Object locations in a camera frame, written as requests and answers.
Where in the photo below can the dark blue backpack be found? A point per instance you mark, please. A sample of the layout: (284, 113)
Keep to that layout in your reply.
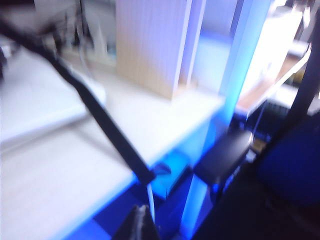
(100, 112)

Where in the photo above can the white rounded partition post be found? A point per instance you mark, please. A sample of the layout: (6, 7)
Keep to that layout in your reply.
(240, 62)

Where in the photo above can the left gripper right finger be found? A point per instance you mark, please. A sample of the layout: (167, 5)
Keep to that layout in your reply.
(147, 225)

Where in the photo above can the black computer monitor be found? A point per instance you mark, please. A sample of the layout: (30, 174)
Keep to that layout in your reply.
(15, 3)

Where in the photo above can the frosted divider panel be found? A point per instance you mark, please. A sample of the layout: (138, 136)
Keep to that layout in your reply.
(215, 62)

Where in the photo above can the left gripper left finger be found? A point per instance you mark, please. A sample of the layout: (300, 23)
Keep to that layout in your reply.
(132, 225)

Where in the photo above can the light wooden desk organizer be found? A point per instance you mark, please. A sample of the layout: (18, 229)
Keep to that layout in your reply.
(150, 50)

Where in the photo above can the white monitor riser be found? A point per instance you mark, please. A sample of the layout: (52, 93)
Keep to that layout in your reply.
(37, 100)

